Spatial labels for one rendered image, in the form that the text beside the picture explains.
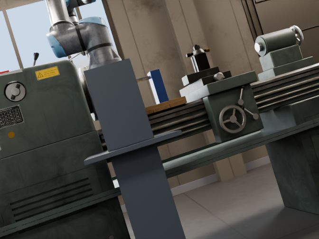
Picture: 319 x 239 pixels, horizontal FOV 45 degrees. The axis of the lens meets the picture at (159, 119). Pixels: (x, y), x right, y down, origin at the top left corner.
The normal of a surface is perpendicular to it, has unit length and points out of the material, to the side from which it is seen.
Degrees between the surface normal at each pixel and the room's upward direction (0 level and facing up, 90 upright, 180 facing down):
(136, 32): 90
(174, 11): 90
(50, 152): 90
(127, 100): 90
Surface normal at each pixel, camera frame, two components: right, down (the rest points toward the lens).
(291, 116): -0.93, 0.29
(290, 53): 0.23, -0.08
